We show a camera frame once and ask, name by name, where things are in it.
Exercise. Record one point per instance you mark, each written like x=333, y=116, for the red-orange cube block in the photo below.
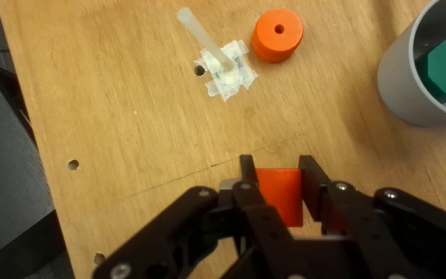
x=281, y=189

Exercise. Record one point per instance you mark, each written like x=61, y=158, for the black low side table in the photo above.
x=24, y=193

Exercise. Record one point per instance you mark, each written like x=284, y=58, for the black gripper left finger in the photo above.
x=186, y=232

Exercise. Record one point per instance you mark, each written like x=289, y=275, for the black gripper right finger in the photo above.
x=394, y=233

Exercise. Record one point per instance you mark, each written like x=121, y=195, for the grey plastic pot with handle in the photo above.
x=399, y=80

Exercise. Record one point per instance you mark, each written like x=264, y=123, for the orange round block with hole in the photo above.
x=276, y=35

